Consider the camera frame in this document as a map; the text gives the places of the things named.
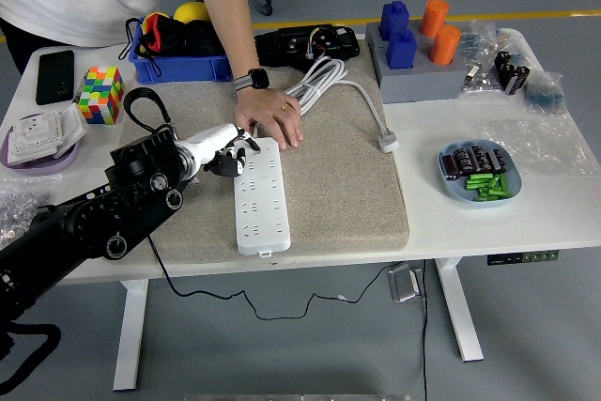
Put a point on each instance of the person's left hand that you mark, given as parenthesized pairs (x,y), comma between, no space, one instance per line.
(267,112)

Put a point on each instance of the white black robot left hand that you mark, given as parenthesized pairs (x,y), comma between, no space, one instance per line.
(211,138)

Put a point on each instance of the white power strip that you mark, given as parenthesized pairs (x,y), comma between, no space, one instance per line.
(263,213)

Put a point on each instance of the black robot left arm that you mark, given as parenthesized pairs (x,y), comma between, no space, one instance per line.
(94,222)

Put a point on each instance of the person's left forearm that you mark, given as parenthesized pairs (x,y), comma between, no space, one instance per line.
(225,16)

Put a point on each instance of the black smartwatch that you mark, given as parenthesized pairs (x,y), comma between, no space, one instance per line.
(256,78)

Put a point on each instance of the blue plastic bin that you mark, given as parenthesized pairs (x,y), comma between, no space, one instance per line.
(188,70)

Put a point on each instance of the black fabric pouch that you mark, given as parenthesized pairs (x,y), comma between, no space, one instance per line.
(202,39)

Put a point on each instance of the grey-brown mat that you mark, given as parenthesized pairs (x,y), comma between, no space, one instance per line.
(338,194)

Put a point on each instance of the colourful puzzle cube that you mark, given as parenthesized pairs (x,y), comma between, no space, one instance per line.
(101,96)

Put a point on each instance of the yellow ball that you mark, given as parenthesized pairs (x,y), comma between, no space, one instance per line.
(190,11)

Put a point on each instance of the white socket cover plate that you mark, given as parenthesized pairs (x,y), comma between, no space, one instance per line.
(72,128)

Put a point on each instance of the blue plastic block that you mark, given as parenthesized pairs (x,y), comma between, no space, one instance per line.
(402,51)
(394,20)

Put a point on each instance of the purple plate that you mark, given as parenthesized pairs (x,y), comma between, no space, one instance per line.
(47,167)

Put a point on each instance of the black smartphone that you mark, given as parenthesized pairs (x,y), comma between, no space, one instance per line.
(55,77)

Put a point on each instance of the orange cylinder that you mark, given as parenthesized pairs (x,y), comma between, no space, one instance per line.
(446,46)
(434,18)

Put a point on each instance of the light blue plate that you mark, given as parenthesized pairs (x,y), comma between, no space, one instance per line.
(453,189)

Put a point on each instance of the clear bag of metal nuts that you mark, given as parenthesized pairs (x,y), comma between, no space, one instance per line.
(19,204)

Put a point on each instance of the white table leg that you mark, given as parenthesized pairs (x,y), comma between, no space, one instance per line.
(131,335)
(462,316)

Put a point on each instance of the clear bag of metal parts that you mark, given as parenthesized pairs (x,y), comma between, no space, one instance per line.
(481,84)

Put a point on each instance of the silver foot pedal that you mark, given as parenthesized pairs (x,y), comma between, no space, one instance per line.
(405,284)

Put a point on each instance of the clear bag of blue resistors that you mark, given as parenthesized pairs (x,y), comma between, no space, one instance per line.
(479,39)

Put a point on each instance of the clear bag of black capacitors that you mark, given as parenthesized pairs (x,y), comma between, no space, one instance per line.
(513,74)

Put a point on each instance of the empty clear plastic bag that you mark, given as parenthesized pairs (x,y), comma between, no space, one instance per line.
(540,143)

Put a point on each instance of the clear bag of blue parts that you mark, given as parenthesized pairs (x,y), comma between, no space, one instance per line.
(544,93)

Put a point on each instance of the black table control panel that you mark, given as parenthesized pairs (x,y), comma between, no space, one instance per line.
(521,257)

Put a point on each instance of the white wall socket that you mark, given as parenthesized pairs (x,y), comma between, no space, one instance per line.
(35,138)

